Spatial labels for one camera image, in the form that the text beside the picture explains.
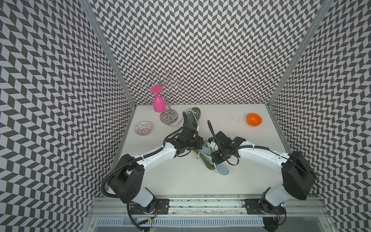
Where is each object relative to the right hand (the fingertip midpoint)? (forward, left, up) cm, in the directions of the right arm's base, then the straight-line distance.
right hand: (215, 161), depth 83 cm
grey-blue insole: (+6, +5, +2) cm, 9 cm away
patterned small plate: (+26, +49, -3) cm, 55 cm away
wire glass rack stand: (+38, +32, -4) cm, 50 cm away
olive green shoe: (+1, +5, -1) cm, 5 cm away
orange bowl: (+32, -32, -2) cm, 45 cm away
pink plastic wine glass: (+31, +34, +17) cm, 49 cm away
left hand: (+8, +7, +6) cm, 13 cm away
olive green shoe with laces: (+33, +13, +4) cm, 36 cm away
